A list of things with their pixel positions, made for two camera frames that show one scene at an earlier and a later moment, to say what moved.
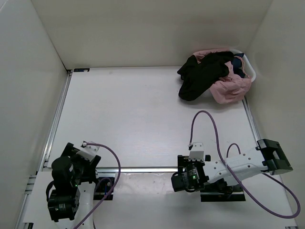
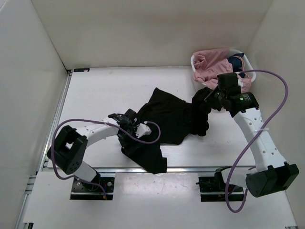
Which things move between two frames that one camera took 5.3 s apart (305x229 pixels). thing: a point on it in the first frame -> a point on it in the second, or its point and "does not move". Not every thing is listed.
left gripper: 89,166 -> 132,128
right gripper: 183,161 -> 209,98
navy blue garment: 237,63 does not move
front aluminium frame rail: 115,170 does not move
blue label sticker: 82,69 does not move
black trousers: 196,77 -> 178,118
